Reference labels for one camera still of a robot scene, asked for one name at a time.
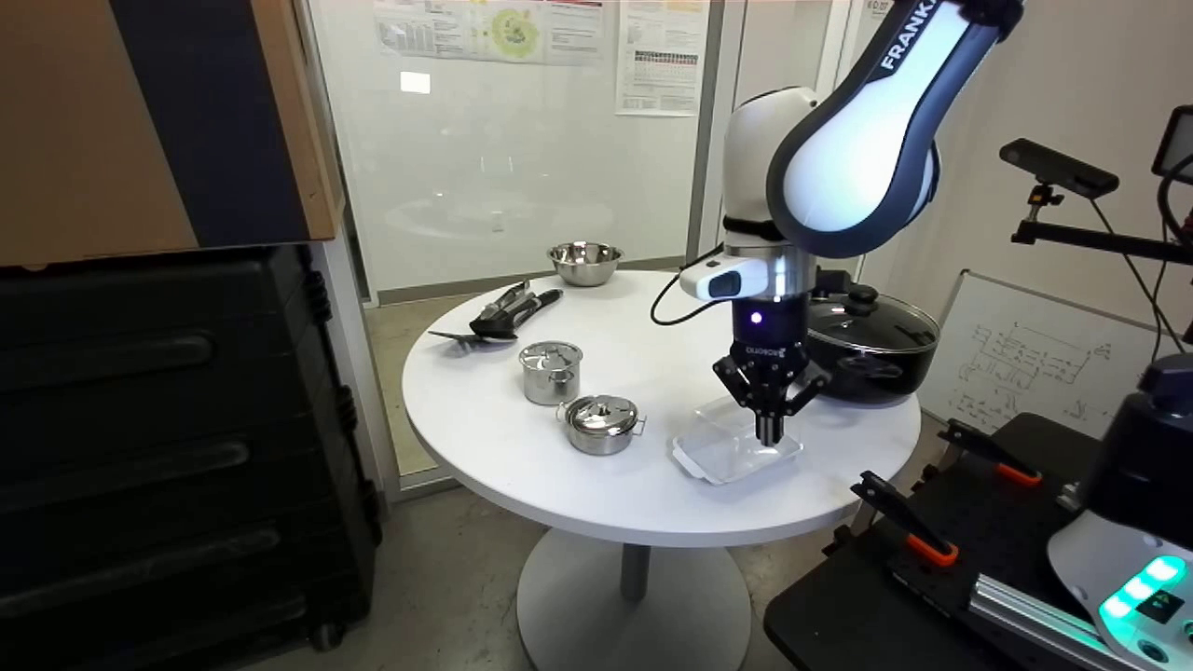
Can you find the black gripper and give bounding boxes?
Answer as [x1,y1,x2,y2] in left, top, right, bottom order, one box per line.
[711,296,832,449]

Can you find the black cooking pot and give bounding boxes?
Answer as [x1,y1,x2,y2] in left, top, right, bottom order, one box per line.
[798,277,945,401]

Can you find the glass pot lid black knob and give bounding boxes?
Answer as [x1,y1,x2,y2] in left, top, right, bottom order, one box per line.
[805,277,945,359]

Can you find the steel bowl near edge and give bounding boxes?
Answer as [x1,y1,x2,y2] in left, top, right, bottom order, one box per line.
[560,390,649,460]

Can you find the round white table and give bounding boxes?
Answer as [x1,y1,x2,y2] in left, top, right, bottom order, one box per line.
[400,265,928,671]

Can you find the tall steel cup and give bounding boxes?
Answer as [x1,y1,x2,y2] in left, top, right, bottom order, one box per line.
[516,340,591,410]

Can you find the wide steel bowl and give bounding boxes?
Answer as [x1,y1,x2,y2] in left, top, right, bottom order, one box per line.
[546,237,627,292]

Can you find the black perforated robot bench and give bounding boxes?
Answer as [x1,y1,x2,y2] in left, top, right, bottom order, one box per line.
[762,408,1193,671]

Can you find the white whiteboard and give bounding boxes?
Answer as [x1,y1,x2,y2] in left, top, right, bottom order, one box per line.
[918,268,1167,441]

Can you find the black kitchen tongs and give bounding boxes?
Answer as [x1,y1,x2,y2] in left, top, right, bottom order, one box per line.
[467,277,569,343]

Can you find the black spatula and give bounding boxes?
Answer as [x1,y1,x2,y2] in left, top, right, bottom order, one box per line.
[431,323,519,355]

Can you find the white text poster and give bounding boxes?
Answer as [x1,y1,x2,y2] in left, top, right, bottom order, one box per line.
[616,0,711,120]

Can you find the poster with green circle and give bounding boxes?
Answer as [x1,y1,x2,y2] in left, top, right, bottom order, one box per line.
[368,0,616,66]

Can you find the black stand-mounted device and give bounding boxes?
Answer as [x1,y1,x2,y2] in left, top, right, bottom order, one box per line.
[1149,106,1193,257]

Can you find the black ribbed case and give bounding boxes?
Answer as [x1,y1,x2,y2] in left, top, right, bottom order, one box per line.
[0,242,386,671]

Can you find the brown cardboard box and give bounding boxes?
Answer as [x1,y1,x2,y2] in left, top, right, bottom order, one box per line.
[0,0,349,272]

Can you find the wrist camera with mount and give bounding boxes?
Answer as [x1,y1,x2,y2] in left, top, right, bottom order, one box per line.
[694,255,785,307]

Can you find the thin black camera cable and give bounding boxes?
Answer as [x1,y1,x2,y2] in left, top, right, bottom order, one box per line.
[647,242,729,332]

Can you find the black clamp orange handle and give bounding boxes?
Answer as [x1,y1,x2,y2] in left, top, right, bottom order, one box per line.
[852,467,961,573]
[935,417,1049,491]

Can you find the aluminium rail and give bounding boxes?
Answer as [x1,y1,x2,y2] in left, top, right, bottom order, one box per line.
[965,569,1151,671]

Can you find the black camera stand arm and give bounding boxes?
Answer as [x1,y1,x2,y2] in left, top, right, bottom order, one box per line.
[1006,183,1193,268]

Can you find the black camera on stand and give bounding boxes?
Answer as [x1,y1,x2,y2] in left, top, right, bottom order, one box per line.
[1000,135,1124,201]

